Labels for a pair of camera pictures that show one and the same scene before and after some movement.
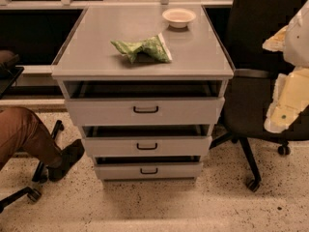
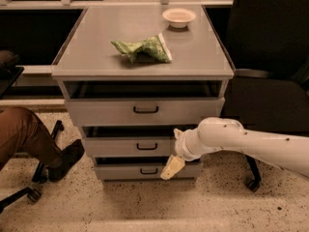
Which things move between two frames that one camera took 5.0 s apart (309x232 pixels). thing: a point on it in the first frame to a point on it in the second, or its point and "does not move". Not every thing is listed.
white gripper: [297, 41] to [181, 144]
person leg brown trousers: [20, 130] does not move
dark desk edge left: [8, 75] does not move
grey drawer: [148, 140] does not move
